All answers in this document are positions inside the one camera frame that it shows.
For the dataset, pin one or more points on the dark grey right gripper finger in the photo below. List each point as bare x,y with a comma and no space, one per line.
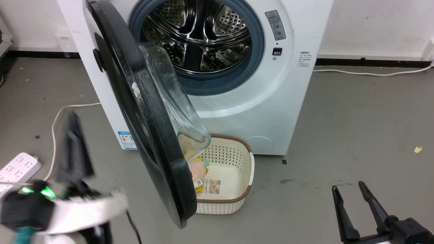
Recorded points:
344,217
374,206

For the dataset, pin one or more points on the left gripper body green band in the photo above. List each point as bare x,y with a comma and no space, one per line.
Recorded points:
67,210

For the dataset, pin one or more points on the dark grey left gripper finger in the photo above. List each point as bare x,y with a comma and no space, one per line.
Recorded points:
64,149
81,152

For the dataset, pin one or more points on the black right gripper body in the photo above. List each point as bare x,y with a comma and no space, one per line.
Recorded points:
410,232

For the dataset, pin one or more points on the black round glass washer door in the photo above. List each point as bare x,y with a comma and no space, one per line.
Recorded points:
149,135

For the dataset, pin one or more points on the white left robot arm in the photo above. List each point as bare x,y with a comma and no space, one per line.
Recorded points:
78,238

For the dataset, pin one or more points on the white front-load washing machine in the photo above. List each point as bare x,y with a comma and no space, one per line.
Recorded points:
257,101

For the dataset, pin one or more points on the black door latch socket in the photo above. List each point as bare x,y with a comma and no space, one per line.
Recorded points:
277,51

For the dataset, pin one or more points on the grey rubber door gasket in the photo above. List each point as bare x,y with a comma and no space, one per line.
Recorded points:
258,44

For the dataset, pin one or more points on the blue energy label sticker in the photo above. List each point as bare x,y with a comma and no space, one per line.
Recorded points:
127,140

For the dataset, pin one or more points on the white power strip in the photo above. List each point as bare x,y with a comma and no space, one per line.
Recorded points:
17,168

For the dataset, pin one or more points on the yellow paper scrap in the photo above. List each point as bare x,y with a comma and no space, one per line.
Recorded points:
418,149

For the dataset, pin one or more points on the round white filter cover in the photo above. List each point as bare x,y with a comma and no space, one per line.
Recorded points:
259,145

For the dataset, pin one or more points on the cream laundry basket brown rim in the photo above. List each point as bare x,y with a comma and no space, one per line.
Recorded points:
234,176

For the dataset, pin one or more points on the yellow and peach doll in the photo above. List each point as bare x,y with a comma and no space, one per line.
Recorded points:
198,171

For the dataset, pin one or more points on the printed paper label card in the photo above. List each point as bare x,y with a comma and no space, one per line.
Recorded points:
212,186

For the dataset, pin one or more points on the small printed text sticker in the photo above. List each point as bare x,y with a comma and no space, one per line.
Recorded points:
304,59

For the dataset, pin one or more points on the steel washer drum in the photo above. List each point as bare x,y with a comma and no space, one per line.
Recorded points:
203,34

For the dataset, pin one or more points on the grey warning sticker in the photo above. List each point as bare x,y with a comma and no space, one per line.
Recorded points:
275,25

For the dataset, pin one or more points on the white wall socket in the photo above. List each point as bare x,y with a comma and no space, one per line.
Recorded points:
66,40

